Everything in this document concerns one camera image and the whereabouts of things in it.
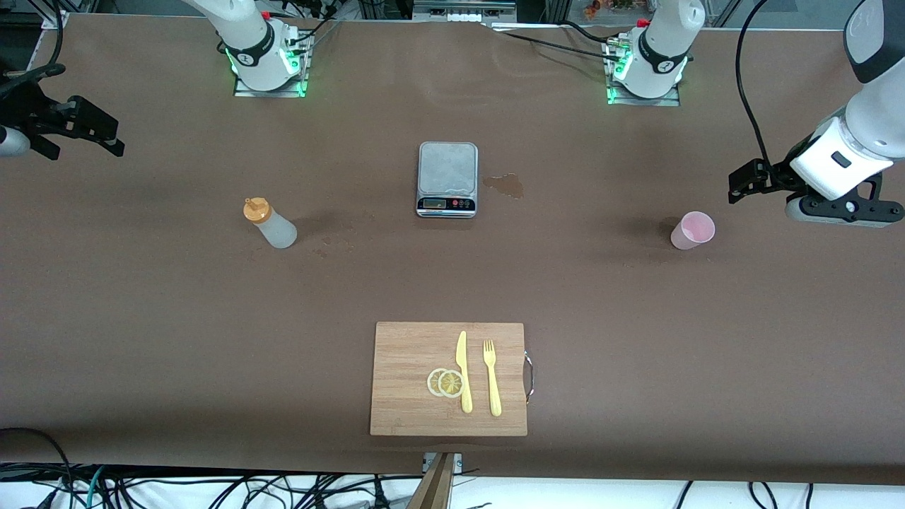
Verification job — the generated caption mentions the pink plastic cup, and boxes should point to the pink plastic cup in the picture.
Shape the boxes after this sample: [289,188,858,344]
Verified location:
[670,211,716,251]

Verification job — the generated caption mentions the clear orange-capped sauce bottle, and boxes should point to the clear orange-capped sauce bottle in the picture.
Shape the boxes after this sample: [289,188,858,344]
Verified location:
[243,197,298,250]

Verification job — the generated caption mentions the table cover sheet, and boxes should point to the table cover sheet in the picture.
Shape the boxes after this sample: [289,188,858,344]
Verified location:
[0,13,905,486]

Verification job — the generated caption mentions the silver digital kitchen scale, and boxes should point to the silver digital kitchen scale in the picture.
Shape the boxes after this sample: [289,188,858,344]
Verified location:
[416,141,479,219]

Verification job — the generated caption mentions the white power strip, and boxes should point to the white power strip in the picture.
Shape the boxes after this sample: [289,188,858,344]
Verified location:
[414,0,518,23]

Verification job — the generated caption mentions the yellow plastic fork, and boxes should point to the yellow plastic fork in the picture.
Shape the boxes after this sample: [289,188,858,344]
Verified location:
[483,339,503,417]

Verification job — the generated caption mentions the yellow plastic knife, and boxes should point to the yellow plastic knife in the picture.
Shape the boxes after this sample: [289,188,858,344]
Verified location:
[456,330,474,414]

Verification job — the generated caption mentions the wooden cutting board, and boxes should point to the wooden cutting board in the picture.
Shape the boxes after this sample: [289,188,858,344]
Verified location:
[370,322,536,437]

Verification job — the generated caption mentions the wooden beam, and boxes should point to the wooden beam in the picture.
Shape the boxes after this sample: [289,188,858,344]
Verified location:
[407,452,457,509]

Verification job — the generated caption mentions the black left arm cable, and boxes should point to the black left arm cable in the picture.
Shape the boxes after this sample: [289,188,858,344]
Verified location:
[735,0,775,168]

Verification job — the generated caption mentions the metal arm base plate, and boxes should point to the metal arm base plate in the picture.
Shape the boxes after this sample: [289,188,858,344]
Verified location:
[233,67,310,98]
[607,83,682,107]

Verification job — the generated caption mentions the black looped floor cable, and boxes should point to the black looped floor cable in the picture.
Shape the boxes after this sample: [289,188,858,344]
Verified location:
[0,427,71,492]

